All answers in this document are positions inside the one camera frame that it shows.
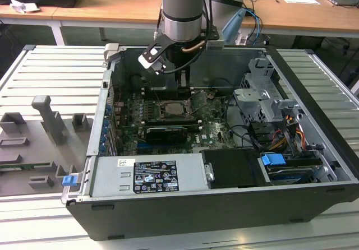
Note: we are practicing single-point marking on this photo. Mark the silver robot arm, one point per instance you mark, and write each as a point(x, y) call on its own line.
point(182, 9)

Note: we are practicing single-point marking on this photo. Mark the black RAM slot bank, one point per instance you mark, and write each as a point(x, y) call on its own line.
point(157, 94)
point(168, 121)

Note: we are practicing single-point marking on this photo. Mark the CPU socket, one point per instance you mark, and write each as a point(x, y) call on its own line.
point(161, 111)

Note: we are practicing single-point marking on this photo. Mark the pale blue teach pendant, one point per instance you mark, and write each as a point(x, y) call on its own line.
point(234, 23)

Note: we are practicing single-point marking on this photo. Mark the green motherboard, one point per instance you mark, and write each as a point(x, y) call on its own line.
point(216, 126)

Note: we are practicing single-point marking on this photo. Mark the black graphics card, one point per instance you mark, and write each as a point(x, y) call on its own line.
point(165, 135)

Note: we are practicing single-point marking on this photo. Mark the grey metal drive cage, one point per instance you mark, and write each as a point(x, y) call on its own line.
point(261, 104)

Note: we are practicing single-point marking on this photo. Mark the black plastic shroud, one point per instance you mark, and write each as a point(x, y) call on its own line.
point(232, 168)

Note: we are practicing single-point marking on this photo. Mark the white paper sheet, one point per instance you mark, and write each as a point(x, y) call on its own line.
point(300, 0)

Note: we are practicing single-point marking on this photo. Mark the hard disk in blue carrier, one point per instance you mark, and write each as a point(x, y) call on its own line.
point(272, 159)

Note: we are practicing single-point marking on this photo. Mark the grey power supply unit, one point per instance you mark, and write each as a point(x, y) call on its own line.
point(112, 177)

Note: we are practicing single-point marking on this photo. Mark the crumpled white paper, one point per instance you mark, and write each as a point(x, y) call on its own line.
point(23, 5)

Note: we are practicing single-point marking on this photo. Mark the black open PC case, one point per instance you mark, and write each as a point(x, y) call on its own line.
point(196, 219)

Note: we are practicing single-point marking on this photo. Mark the blue plastic latch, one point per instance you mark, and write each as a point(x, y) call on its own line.
point(70, 180)

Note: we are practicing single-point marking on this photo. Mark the grey flat laptop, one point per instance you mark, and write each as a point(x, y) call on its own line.
point(343, 0)

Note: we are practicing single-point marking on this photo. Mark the grey parts rack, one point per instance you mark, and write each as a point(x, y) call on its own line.
point(33, 149)

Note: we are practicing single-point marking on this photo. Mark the green RAM stick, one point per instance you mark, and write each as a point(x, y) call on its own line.
point(22, 166)

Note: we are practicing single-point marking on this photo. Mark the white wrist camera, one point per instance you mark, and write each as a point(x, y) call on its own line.
point(150, 58)

